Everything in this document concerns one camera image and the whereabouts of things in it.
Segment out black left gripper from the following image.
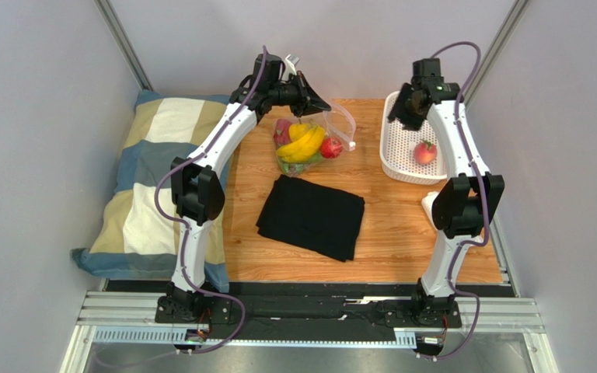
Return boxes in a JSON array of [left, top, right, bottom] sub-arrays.
[[270, 71, 333, 119]]

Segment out fake yellow bananas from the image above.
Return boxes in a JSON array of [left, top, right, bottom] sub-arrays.
[[276, 124, 326, 163]]

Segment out clear zip top bag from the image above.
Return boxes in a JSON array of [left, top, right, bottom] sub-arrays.
[[272, 102, 357, 177]]

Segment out fake peach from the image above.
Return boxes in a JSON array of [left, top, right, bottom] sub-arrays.
[[413, 140, 438, 165]]

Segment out fake red strawberry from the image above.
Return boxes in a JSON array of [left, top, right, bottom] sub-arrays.
[[319, 137, 344, 159]]

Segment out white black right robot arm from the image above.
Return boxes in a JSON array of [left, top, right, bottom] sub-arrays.
[[388, 58, 504, 326]]

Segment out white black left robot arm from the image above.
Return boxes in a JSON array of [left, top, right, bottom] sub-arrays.
[[155, 52, 331, 323]]

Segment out fake pink dragon fruit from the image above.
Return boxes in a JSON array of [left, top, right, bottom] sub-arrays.
[[273, 119, 292, 148]]

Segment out white perforated plastic basket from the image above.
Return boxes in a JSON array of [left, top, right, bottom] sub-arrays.
[[379, 91, 448, 185]]

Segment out folded black cloth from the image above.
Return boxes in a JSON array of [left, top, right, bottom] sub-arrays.
[[257, 175, 365, 263]]

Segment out striped blue beige pillow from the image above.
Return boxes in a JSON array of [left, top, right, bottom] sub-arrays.
[[70, 90, 229, 280]]

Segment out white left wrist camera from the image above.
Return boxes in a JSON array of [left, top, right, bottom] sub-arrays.
[[281, 54, 300, 82]]

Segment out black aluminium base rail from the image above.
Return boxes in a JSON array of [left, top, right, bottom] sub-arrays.
[[77, 284, 545, 349]]

